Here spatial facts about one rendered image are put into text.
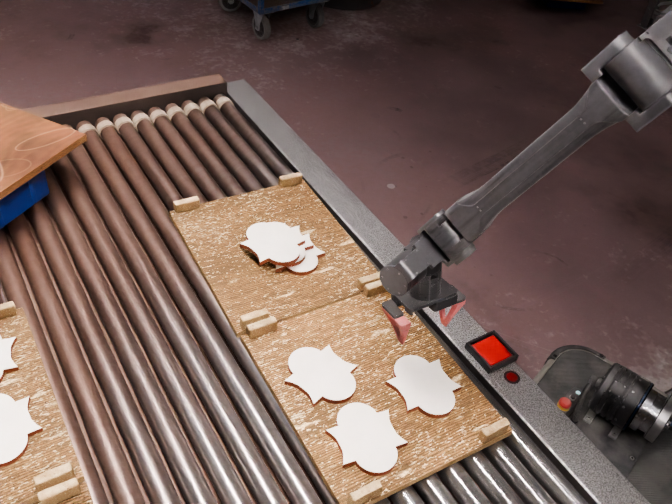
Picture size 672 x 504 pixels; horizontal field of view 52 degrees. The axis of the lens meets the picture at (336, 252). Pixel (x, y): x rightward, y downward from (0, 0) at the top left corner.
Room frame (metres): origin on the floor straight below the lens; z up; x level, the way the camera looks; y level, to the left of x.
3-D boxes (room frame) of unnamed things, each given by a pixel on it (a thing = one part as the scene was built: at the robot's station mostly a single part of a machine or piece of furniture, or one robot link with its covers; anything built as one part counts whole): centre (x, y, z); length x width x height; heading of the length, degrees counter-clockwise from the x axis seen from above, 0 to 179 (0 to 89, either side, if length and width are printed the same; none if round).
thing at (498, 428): (0.73, -0.32, 0.95); 0.06 x 0.02 x 0.03; 124
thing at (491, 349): (0.93, -0.34, 0.92); 0.06 x 0.06 x 0.01; 36
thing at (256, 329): (0.90, 0.12, 0.95); 0.06 x 0.02 x 0.03; 124
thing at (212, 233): (1.15, 0.14, 0.93); 0.41 x 0.35 x 0.02; 33
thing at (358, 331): (0.81, -0.10, 0.93); 0.41 x 0.35 x 0.02; 34
